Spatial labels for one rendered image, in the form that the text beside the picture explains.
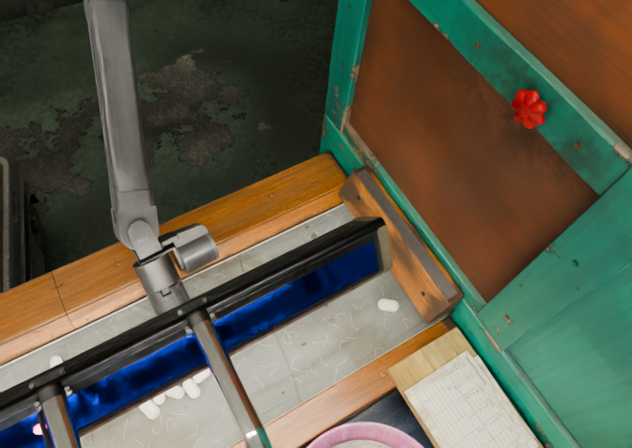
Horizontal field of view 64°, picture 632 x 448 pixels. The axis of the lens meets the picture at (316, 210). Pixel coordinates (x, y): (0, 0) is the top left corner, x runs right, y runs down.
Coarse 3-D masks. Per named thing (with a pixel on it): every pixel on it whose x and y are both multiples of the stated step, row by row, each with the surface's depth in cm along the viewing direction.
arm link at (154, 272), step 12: (156, 252) 79; (144, 264) 77; (156, 264) 77; (168, 264) 79; (180, 264) 80; (144, 276) 77; (156, 276) 77; (168, 276) 78; (144, 288) 79; (156, 288) 78
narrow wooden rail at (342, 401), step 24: (432, 336) 89; (384, 360) 86; (336, 384) 84; (360, 384) 84; (384, 384) 84; (312, 408) 81; (336, 408) 82; (360, 408) 82; (288, 432) 79; (312, 432) 80
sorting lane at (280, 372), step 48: (288, 240) 99; (192, 288) 93; (384, 288) 95; (96, 336) 87; (288, 336) 89; (336, 336) 90; (384, 336) 91; (0, 384) 82; (288, 384) 85; (96, 432) 80; (144, 432) 80; (192, 432) 81
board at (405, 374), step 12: (444, 336) 88; (456, 336) 88; (420, 348) 86; (432, 348) 86; (444, 348) 87; (456, 348) 87; (468, 348) 87; (408, 360) 85; (420, 360) 85; (432, 360) 85; (444, 360) 85; (396, 372) 84; (408, 372) 84; (420, 372) 84; (432, 372) 84; (396, 384) 83; (408, 384) 83; (420, 420) 80; (540, 444) 80
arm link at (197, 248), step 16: (144, 224) 75; (192, 224) 83; (144, 240) 75; (160, 240) 79; (176, 240) 79; (192, 240) 81; (208, 240) 81; (144, 256) 75; (192, 256) 80; (208, 256) 81
